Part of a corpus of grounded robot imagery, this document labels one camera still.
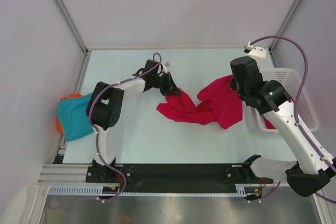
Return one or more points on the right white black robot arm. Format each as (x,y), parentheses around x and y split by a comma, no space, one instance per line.
(314,166)

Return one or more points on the aluminium frame rail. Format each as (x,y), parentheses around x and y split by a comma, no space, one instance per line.
(63,174)

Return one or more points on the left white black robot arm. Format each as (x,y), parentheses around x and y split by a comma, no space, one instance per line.
(105,104)

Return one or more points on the wrist white camera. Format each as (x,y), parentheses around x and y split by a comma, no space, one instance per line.
(166,64)
(255,52)

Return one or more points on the folded orange t shirt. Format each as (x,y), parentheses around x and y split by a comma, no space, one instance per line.
(58,125)

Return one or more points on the red t shirt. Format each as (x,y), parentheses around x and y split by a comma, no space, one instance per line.
(269,124)
(218,103)

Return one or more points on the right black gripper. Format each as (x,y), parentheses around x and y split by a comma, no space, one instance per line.
(233,84)

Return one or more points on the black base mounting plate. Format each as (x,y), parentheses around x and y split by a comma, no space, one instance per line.
(187,178)

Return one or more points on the white slotted cable duct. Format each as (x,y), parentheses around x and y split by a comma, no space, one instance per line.
(76,190)

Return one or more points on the folded teal t shirt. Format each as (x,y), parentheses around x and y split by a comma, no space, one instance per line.
(73,119)

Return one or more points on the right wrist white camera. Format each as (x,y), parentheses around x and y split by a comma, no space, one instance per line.
(255,52)

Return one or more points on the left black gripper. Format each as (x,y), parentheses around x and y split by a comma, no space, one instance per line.
(170,87)

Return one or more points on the white plastic perforated basket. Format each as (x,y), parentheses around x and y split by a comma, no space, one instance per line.
(291,81)

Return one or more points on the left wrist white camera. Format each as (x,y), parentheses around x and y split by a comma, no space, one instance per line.
(166,64)

